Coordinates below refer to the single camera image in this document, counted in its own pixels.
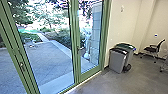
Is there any grey indoor trash bin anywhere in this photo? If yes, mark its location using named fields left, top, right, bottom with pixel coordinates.
left=108, top=47, right=129, bottom=75

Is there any green framed glass wall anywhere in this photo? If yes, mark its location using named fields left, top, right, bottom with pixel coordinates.
left=0, top=0, right=113, bottom=94

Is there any green framed glass door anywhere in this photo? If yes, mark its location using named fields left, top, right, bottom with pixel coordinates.
left=68, top=0, right=113, bottom=84

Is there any black rolling stool chair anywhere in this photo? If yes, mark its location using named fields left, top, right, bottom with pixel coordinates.
left=139, top=38, right=167, bottom=64

